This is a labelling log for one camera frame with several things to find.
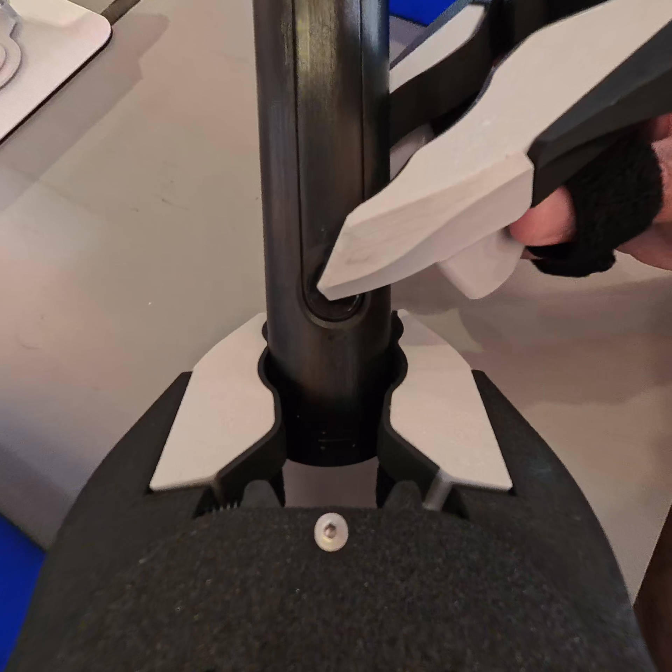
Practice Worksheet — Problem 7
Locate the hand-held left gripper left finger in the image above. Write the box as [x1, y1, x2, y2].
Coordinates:
[148, 312, 288, 506]

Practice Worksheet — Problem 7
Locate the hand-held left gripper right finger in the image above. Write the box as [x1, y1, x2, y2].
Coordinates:
[375, 310, 513, 510]

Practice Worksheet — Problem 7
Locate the person's right hand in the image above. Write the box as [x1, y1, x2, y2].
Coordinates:
[509, 113, 672, 271]

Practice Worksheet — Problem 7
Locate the grey desk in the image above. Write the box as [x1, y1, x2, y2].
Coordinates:
[0, 0, 672, 604]

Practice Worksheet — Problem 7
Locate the black remote control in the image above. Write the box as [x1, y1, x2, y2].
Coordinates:
[252, 0, 409, 468]

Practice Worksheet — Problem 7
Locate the blue plastic bin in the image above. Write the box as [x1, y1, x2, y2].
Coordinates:
[388, 0, 473, 27]
[0, 514, 46, 670]

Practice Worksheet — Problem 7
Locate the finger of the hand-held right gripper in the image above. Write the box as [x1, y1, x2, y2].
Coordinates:
[317, 0, 654, 301]
[390, 0, 505, 145]

